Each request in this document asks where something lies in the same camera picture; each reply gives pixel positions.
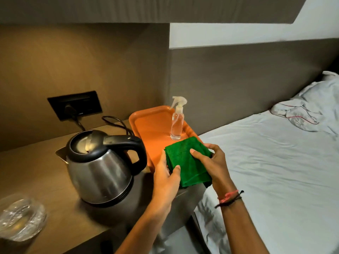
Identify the person's right hand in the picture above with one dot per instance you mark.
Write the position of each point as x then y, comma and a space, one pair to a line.
218, 169

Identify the person's left hand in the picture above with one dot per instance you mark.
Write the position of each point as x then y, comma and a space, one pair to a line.
165, 186

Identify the person's left thumb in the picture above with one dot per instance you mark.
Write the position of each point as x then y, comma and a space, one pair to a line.
175, 174

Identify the person's right thumb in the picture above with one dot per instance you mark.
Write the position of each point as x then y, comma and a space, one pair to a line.
200, 156

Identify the green cleaning cloth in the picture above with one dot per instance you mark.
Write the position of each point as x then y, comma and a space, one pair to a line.
188, 162

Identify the person's right forearm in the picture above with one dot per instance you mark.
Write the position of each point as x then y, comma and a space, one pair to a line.
242, 227

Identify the person's left forearm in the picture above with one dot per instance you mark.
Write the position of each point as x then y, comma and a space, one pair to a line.
144, 230

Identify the clear spray bottle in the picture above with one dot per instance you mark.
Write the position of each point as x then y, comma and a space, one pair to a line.
177, 121

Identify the red thread wristband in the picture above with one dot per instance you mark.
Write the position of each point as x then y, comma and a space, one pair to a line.
227, 196

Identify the orange plastic tray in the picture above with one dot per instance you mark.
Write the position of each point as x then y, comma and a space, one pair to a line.
153, 129

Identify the black thread wristband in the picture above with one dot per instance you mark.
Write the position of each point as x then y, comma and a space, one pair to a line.
230, 199

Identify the stainless steel electric kettle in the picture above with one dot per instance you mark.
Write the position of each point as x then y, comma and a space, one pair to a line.
102, 169

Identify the white bed sheet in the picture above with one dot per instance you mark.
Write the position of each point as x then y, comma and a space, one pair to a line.
272, 187

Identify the crumpled white blanket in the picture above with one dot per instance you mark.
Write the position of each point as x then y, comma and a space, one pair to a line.
309, 103

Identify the black power plug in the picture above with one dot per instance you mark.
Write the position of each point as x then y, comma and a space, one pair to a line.
70, 110

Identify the clear glass ashtray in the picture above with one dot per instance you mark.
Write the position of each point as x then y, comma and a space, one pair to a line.
21, 216

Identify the black wall socket panel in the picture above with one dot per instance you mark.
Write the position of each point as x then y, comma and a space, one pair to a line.
75, 105

